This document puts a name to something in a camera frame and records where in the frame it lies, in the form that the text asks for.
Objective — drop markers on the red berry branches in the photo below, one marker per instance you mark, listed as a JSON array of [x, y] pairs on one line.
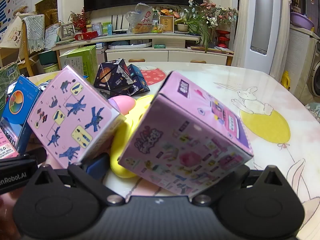
[[80, 20]]

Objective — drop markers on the white paper sheets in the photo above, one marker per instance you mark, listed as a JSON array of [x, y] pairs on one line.
[[52, 35]]

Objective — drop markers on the blue box round logo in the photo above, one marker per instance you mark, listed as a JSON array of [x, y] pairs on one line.
[[17, 105]]

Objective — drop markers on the white washing machine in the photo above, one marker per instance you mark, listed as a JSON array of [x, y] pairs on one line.
[[312, 80]]

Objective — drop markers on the wooden chair quilted cover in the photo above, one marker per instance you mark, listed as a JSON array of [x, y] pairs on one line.
[[33, 27]]

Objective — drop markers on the beige printed cloth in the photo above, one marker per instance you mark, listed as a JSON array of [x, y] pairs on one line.
[[11, 33]]

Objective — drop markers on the light green white carton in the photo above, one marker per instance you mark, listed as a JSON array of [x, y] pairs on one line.
[[80, 60]]

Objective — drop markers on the red tin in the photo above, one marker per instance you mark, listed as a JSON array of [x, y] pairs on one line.
[[86, 35]]

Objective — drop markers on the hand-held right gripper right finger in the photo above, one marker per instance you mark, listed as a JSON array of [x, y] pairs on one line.
[[232, 179]]

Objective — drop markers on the small green pack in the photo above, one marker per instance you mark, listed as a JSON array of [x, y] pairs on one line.
[[160, 46]]

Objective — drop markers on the pink white flower bouquet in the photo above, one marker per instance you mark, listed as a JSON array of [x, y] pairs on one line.
[[220, 12]]

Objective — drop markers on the white television cabinet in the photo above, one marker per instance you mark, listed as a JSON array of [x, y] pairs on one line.
[[180, 55]]

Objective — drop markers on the purple basin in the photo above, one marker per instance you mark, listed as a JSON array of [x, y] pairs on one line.
[[301, 21]]

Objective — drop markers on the clear plastic snack bag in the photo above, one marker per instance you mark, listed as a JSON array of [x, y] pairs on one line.
[[140, 20]]

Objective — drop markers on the red stand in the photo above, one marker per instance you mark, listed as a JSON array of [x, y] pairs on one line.
[[222, 38]]

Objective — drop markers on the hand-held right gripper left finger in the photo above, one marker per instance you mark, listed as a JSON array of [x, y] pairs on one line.
[[96, 166]]

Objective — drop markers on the light green trash bin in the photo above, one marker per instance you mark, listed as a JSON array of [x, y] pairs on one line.
[[51, 69]]

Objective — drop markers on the potted green plant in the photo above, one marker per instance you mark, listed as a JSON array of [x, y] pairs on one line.
[[182, 27]]

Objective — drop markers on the wall poster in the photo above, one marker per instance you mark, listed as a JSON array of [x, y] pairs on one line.
[[12, 2]]

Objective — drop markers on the pink packet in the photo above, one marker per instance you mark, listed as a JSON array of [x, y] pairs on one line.
[[7, 145]]

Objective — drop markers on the yellow and pink plastic toy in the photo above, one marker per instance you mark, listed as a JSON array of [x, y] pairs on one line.
[[127, 140]]

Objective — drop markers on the framed certificate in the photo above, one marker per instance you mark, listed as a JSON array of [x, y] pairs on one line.
[[166, 23]]

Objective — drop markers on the pink box blue robot print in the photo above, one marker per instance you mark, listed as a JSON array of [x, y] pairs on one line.
[[72, 115]]

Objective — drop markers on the pink box purple print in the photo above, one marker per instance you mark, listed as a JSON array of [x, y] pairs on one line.
[[185, 135]]

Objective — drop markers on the teal box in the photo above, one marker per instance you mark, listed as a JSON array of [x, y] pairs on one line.
[[107, 28]]

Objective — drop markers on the yellow bottle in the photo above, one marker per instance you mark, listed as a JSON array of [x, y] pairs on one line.
[[286, 81]]

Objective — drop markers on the white tower air conditioner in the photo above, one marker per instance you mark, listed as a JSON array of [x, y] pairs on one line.
[[260, 17]]

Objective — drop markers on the dark green storage box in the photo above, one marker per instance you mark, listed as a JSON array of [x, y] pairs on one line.
[[48, 56]]

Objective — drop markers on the dark blue folding cube puzzle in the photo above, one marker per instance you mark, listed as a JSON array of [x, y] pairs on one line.
[[112, 77]]

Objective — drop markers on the glass jug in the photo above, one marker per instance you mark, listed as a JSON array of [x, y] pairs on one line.
[[67, 31]]

